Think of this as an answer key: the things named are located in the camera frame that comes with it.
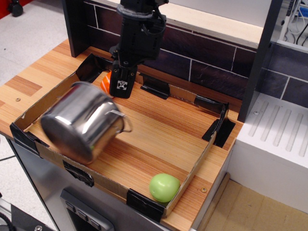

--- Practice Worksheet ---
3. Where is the grey oven control panel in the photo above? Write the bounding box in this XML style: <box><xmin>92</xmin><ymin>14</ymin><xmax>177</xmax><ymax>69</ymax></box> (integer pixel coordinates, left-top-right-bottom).
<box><xmin>60</xmin><ymin>190</ymin><xmax>115</xmax><ymax>231</ymax></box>

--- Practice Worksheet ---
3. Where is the stainless steel pot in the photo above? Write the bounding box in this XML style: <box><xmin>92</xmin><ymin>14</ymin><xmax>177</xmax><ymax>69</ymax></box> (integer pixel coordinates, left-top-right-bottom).
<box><xmin>40</xmin><ymin>81</ymin><xmax>132</xmax><ymax>165</ymax></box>

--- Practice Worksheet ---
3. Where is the green toy apple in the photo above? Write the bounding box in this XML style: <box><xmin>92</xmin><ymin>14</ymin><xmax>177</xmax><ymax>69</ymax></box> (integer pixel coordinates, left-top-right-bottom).
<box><xmin>149</xmin><ymin>173</ymin><xmax>180</xmax><ymax>203</ymax></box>

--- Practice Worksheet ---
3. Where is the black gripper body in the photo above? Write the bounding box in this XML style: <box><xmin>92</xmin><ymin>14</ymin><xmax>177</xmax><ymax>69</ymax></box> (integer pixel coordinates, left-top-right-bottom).
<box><xmin>110</xmin><ymin>13</ymin><xmax>167</xmax><ymax>66</ymax></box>

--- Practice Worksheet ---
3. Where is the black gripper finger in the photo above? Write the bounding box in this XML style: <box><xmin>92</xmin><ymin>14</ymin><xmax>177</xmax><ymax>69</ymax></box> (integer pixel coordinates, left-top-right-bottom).
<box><xmin>109</xmin><ymin>60</ymin><xmax>138</xmax><ymax>99</ymax></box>

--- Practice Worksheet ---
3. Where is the salmon sushi toy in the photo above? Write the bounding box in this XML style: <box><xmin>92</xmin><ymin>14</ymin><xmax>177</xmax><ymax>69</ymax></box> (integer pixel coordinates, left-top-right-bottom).
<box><xmin>100</xmin><ymin>71</ymin><xmax>113</xmax><ymax>98</ymax></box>

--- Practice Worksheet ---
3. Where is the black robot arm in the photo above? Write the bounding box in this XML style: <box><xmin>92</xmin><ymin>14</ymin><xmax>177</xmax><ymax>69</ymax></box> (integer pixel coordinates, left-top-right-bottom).
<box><xmin>109</xmin><ymin>0</ymin><xmax>168</xmax><ymax>99</ymax></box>

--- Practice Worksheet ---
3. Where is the white drying rack counter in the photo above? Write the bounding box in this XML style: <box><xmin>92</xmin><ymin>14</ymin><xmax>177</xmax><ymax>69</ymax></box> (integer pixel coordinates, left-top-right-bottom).
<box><xmin>228</xmin><ymin>94</ymin><xmax>308</xmax><ymax>213</ymax></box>

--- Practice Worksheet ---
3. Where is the cardboard fence with black tape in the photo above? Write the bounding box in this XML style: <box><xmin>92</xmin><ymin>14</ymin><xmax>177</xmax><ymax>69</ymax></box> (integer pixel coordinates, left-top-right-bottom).
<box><xmin>11</xmin><ymin>54</ymin><xmax>241</xmax><ymax>221</ymax></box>

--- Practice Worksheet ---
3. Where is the black caster wheel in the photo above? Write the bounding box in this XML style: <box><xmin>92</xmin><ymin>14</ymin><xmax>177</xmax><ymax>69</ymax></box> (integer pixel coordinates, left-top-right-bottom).
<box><xmin>8</xmin><ymin>0</ymin><xmax>24</xmax><ymax>17</ymax></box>

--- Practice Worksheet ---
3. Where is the white cables bundle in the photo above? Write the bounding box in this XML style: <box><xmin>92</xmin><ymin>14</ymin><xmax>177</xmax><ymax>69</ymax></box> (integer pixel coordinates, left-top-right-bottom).
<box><xmin>279</xmin><ymin>0</ymin><xmax>308</xmax><ymax>46</ymax></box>

